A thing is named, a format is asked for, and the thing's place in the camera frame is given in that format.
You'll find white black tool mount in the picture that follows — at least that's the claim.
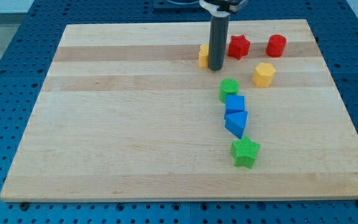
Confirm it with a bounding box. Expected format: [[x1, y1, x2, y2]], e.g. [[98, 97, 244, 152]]
[[199, 0, 249, 17]]

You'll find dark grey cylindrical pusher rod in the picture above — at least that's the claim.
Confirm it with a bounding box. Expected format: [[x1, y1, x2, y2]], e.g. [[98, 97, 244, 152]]
[[208, 15, 230, 71]]

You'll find blue triangle block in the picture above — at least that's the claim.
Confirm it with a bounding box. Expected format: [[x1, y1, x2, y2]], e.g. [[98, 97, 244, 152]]
[[224, 111, 248, 139]]

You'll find red star block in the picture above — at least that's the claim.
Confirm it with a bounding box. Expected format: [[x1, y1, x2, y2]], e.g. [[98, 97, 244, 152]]
[[227, 35, 250, 60]]

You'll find yellow block behind rod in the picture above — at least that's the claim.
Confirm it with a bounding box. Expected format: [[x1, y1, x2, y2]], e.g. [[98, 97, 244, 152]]
[[198, 44, 209, 68]]

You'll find green cylinder block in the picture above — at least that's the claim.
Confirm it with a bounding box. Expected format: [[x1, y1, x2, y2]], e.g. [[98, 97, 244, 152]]
[[219, 78, 240, 103]]

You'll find red cylinder block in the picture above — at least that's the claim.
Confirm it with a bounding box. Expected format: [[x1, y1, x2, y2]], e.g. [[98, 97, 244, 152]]
[[266, 34, 287, 57]]

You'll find yellow hexagon block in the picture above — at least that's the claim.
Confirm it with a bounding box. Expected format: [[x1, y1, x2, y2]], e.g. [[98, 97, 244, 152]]
[[252, 63, 276, 88]]

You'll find blue cube block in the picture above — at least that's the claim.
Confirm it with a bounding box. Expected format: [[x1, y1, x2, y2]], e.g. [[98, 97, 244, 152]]
[[224, 95, 246, 117]]

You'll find green star block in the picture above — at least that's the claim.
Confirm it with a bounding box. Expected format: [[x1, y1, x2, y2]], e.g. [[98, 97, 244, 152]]
[[230, 136, 260, 169]]

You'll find light wooden board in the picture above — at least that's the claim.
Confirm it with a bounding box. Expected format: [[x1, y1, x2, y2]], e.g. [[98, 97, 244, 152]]
[[0, 19, 358, 202]]

